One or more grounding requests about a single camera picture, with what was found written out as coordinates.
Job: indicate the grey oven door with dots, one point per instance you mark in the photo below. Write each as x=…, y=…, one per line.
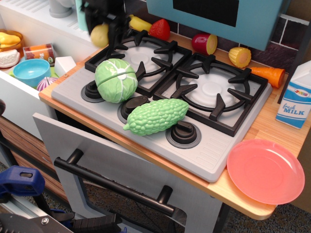
x=195, y=210

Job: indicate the grey toy faucet base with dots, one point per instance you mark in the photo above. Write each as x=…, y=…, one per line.
x=61, y=8

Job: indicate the yellow toy corn piece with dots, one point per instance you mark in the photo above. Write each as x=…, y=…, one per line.
x=240, y=57

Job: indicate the black right stove knob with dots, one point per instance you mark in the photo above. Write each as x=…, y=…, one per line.
x=183, y=135

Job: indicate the red yellow toy fruit half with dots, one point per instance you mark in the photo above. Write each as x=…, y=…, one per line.
x=205, y=43

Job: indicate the grey toy stove top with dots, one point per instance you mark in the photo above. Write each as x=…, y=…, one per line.
x=207, y=160

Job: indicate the red toy strawberry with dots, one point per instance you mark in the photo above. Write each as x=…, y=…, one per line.
x=160, y=29

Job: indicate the blue white milk carton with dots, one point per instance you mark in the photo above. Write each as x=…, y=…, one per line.
x=296, y=102

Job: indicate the yellow toy banana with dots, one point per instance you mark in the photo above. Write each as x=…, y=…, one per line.
x=139, y=24

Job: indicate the yellow toy potato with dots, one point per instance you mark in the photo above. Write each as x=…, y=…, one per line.
x=99, y=36

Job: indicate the black left stove knob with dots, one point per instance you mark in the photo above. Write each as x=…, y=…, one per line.
x=90, y=93

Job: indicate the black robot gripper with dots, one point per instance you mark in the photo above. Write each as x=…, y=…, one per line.
x=111, y=11

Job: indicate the green toy bitter gourd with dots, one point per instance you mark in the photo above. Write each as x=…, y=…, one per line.
x=156, y=116

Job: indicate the orange toy carrot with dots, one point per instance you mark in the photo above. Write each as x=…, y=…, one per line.
x=275, y=76

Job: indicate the white toy block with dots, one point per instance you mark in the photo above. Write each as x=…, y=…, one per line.
x=63, y=65

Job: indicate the blue plastic bowl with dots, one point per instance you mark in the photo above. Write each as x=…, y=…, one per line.
x=32, y=71

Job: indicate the black middle stove knob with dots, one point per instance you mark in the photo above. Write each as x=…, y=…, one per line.
x=126, y=108

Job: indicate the black oven door handle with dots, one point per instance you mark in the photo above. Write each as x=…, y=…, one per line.
x=160, y=204

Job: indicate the purple toy onion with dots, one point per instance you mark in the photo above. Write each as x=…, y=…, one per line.
x=45, y=82

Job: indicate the teal plastic cup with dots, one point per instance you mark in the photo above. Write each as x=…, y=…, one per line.
x=81, y=16

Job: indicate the white toy bread piece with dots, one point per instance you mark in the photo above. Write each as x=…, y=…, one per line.
x=9, y=58

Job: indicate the white toy sink unit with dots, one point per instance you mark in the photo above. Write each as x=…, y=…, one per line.
x=32, y=19

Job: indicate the black stove knob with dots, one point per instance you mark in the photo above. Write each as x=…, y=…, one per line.
x=90, y=93
x=126, y=108
x=183, y=135

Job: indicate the black right burner grate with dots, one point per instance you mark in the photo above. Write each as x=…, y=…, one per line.
x=219, y=95

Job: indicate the pink plastic plate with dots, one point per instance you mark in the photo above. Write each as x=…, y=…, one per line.
x=265, y=171

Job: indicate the blue clamp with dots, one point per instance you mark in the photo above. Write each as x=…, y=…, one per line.
x=21, y=181

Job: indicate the orange bowl with yellow food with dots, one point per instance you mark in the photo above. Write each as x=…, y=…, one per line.
x=11, y=40

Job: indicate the orange brown toy can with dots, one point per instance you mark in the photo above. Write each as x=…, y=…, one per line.
x=44, y=51

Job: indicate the green toy cabbage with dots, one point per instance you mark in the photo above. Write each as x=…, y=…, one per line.
x=116, y=80

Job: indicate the black burner grate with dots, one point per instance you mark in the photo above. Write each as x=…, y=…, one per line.
x=219, y=95
x=152, y=59

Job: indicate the black left burner grate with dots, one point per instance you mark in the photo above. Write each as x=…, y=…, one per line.
x=152, y=59

